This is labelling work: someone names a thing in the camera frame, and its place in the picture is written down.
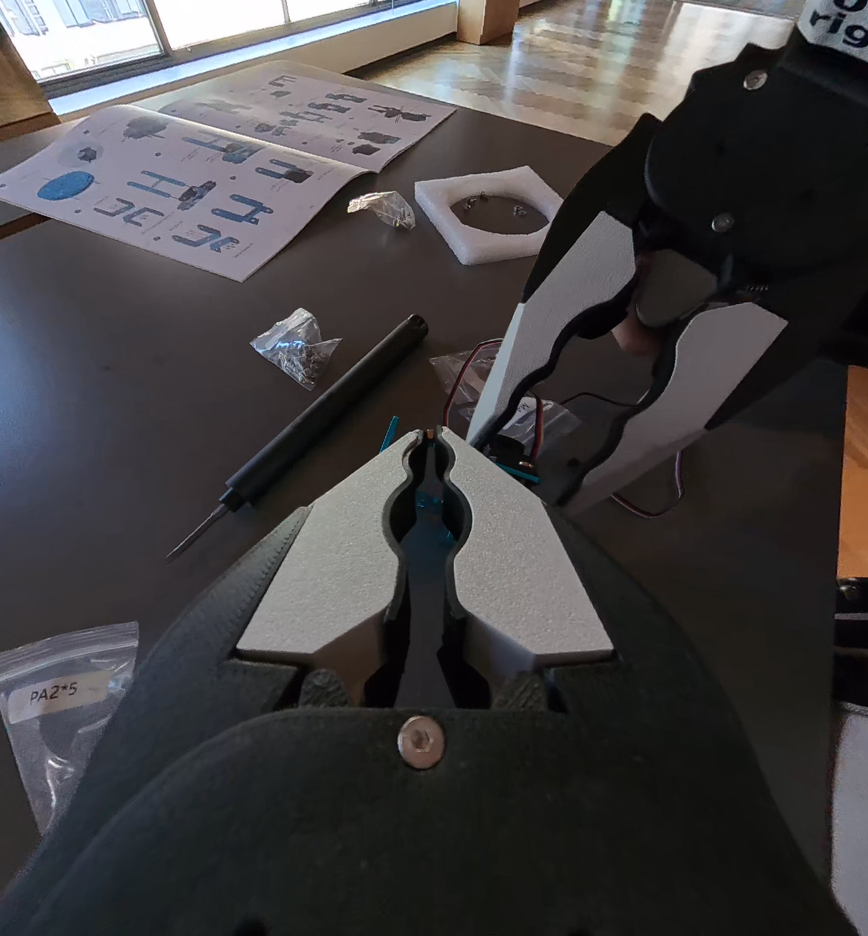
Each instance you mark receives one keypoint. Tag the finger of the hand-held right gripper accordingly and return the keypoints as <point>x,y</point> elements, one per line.
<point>719,358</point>
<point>572,285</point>

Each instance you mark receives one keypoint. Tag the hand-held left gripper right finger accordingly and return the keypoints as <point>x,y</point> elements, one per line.
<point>521,570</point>

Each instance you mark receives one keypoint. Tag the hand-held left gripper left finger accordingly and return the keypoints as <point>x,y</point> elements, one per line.
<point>331,570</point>

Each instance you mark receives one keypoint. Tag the blue servo bracket assembly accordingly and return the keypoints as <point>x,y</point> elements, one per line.
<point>425,506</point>

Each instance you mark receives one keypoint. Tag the small clear parts bag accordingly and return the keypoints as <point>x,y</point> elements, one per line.
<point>452,380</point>

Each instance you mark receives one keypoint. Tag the dark desk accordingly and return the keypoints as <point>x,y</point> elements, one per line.
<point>112,402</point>

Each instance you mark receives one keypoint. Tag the person's right hand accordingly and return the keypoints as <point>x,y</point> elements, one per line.
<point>635,336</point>

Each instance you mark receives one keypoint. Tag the black screwdriver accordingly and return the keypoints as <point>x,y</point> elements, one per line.
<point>309,431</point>

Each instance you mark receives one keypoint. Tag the small crumpled clear bag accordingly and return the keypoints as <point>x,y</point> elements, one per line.
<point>382,208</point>

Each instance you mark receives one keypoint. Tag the crumpled bag of silver screws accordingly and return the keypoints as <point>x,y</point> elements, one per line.
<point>295,347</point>

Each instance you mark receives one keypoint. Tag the zip bag of screws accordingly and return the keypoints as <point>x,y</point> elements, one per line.
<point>53,716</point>

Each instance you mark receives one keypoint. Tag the white instruction booklet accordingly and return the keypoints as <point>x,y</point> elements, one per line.
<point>185,183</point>

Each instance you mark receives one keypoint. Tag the white foam frame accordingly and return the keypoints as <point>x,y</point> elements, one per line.
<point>441,219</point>

